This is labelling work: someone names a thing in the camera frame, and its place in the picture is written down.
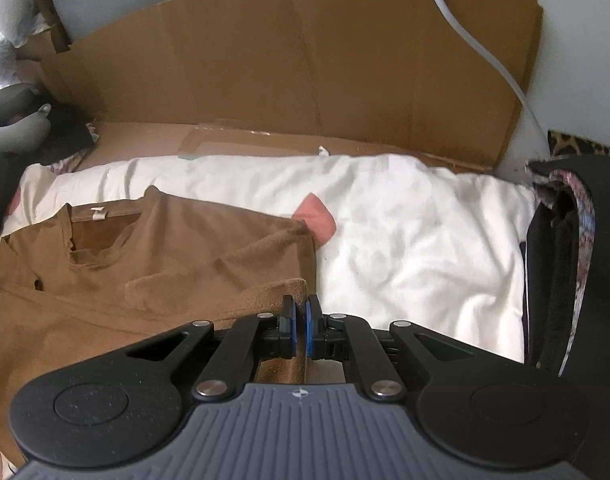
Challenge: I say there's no brown printed t-shirt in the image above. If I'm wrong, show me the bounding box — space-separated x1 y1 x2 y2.
0 188 317 463

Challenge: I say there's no cream bear print bedsheet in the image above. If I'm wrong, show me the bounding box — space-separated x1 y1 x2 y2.
0 153 539 480

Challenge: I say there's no black folded garment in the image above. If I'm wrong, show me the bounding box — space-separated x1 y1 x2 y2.
522 154 610 480

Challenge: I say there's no floral patterned folded garment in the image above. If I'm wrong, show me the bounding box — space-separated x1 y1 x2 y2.
521 164 596 376

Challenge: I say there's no dark grey pillow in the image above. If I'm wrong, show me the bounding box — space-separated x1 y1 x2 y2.
0 104 94 234

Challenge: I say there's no brown cardboard sheet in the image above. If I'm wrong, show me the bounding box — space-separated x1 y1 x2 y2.
30 0 542 170

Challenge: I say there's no leopard print folded garment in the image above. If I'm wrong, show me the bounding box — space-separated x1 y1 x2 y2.
547 130 610 157

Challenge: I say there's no white power cable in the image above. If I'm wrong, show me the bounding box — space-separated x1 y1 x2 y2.
409 0 549 141

